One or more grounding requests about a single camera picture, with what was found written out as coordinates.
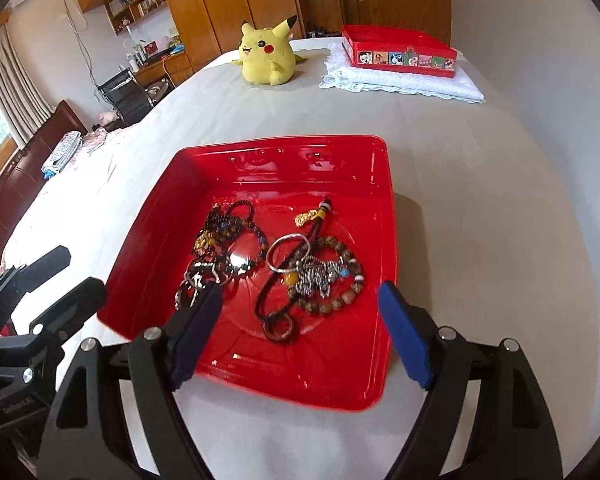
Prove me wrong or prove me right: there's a multicolour bead bracelet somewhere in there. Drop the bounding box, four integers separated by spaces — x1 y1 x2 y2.
206 216 271 281

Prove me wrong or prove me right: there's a brown wooden ring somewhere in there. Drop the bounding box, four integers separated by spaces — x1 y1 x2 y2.
261 311 299 345

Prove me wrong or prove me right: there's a silver chain with ring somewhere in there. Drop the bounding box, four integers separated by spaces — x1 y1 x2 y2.
294 254 344 300

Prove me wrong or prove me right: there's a gold pendant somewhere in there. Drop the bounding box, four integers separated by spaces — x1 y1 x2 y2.
294 208 326 228

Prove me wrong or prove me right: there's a dark wooden headboard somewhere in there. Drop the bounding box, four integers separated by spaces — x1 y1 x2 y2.
0 100 86 267

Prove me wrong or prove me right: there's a silver bangle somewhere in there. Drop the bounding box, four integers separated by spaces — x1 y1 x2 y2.
265 232 312 274

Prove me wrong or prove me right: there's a black office chair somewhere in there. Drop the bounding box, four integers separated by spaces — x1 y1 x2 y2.
97 70 173 126

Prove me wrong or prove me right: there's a red tin box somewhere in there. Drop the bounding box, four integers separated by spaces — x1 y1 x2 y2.
98 136 398 412

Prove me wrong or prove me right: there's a yellow Pikachu plush toy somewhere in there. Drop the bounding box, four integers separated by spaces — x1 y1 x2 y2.
233 15 308 86

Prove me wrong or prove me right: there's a white folded cloth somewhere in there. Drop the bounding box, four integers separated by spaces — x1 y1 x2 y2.
318 42 484 104

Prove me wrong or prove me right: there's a red tin lid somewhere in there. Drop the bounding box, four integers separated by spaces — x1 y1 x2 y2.
342 24 457 78

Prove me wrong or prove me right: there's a dark bead necklace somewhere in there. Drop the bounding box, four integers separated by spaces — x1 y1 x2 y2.
194 199 258 261

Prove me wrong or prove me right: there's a brown wooden bead bracelet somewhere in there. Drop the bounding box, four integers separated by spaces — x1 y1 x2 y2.
285 235 366 317

